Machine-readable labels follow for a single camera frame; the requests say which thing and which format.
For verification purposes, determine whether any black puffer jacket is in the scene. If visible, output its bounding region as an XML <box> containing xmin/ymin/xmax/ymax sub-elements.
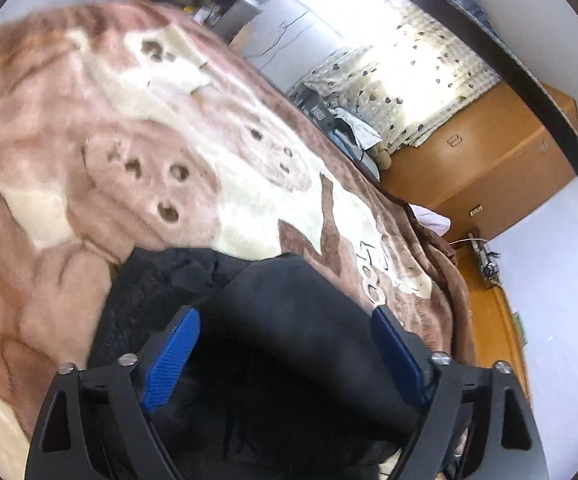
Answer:
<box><xmin>87</xmin><ymin>248</ymin><xmax>438</xmax><ymax>479</ymax></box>

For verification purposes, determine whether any wooden headboard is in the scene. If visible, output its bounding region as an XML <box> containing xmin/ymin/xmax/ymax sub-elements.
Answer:
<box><xmin>456</xmin><ymin>244</ymin><xmax>531</xmax><ymax>399</ymax></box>

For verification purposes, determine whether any white pillow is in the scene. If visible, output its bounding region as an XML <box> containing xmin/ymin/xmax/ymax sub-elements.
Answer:
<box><xmin>410</xmin><ymin>204</ymin><xmax>452</xmax><ymax>236</ymax></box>

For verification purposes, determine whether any wooden wardrobe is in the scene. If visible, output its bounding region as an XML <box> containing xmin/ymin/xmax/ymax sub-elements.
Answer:
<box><xmin>381</xmin><ymin>82</ymin><xmax>575</xmax><ymax>242</ymax></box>

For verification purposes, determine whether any brown cream plush blanket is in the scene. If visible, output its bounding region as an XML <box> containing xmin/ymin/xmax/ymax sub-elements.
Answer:
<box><xmin>0</xmin><ymin>0</ymin><xmax>475</xmax><ymax>479</ymax></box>

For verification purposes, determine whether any pile of items by window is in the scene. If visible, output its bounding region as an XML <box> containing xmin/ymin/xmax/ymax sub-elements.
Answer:
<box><xmin>290</xmin><ymin>84</ymin><xmax>391</xmax><ymax>182</ymax></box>

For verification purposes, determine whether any heart patterned cream curtain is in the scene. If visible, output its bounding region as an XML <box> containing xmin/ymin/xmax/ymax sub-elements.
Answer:
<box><xmin>298</xmin><ymin>3</ymin><xmax>500</xmax><ymax>153</ymax></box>

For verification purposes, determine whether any black cable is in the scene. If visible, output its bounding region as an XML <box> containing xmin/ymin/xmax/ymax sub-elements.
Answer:
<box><xmin>358</xmin><ymin>0</ymin><xmax>578</xmax><ymax>241</ymax></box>

